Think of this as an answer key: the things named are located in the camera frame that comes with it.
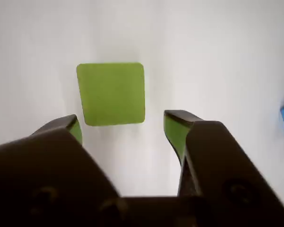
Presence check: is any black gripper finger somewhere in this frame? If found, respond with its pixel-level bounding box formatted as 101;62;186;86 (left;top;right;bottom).
163;109;284;227
0;114;133;227

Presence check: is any green lego cube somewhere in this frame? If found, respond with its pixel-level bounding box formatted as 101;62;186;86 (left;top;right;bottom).
76;62;146;127

